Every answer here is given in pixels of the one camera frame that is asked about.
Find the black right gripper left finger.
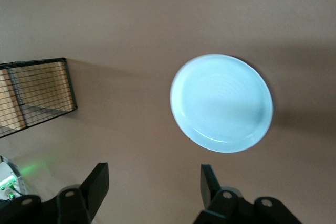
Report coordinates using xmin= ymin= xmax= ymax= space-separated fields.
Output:
xmin=56 ymin=162 xmax=109 ymax=224

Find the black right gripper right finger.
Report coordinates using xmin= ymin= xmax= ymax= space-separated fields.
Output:
xmin=195 ymin=164 xmax=245 ymax=224

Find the light blue plate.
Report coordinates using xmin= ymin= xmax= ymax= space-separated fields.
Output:
xmin=169 ymin=53 xmax=274 ymax=154

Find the black wire basket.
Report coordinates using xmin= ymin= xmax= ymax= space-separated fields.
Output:
xmin=0 ymin=57 xmax=78 ymax=138

